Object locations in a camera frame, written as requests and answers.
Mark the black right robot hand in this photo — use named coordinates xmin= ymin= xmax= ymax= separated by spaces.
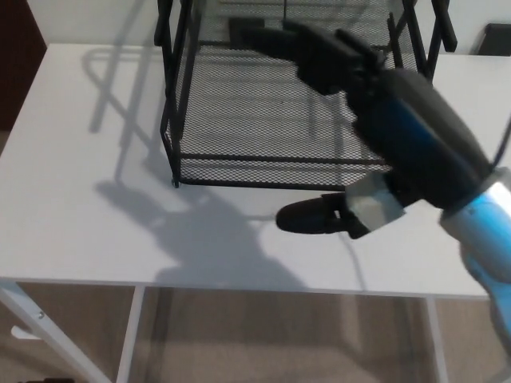
xmin=235 ymin=18 xmax=500 ymax=240

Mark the white desk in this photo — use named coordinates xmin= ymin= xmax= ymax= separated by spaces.
xmin=0 ymin=42 xmax=511 ymax=383

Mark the white desk hook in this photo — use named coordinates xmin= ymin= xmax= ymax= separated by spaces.
xmin=10 ymin=326 xmax=39 ymax=342

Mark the black square plate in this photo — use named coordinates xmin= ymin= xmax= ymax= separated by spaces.
xmin=229 ymin=18 xmax=267 ymax=41

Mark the dark red wooden panel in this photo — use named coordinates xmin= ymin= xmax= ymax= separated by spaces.
xmin=0 ymin=0 xmax=50 ymax=132

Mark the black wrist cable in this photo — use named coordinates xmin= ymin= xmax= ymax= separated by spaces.
xmin=489 ymin=118 xmax=511 ymax=172

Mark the black box at wall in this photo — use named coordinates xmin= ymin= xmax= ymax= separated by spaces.
xmin=477 ymin=22 xmax=511 ymax=57

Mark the black wire file rack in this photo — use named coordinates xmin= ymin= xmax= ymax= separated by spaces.
xmin=153 ymin=0 xmax=458 ymax=188

